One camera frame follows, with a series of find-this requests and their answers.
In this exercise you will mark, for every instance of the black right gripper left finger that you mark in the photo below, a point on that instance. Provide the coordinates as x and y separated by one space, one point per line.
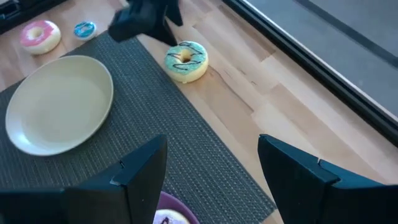
102 199

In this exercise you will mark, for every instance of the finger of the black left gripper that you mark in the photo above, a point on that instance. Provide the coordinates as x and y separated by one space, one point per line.
166 34
174 12

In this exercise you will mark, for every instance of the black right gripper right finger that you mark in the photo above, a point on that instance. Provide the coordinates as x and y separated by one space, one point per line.
311 193

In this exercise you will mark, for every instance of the large green drizzled donut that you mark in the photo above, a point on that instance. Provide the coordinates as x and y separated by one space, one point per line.
186 67

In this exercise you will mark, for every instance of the small blue frosted donut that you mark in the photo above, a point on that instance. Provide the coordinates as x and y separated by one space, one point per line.
84 30

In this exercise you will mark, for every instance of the large pink frosted donut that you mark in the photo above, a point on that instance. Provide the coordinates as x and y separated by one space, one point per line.
40 39

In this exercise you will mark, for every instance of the large white purple-drizzled donut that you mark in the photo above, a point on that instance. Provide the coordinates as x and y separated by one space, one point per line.
171 217

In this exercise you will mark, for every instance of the purple round plate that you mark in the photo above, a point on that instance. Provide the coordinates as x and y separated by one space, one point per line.
174 202

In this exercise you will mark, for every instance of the dark grey woven placemat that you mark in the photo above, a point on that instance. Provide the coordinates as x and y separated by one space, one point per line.
155 109

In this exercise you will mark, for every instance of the silver round plate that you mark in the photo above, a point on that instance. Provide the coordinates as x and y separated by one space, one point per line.
59 105

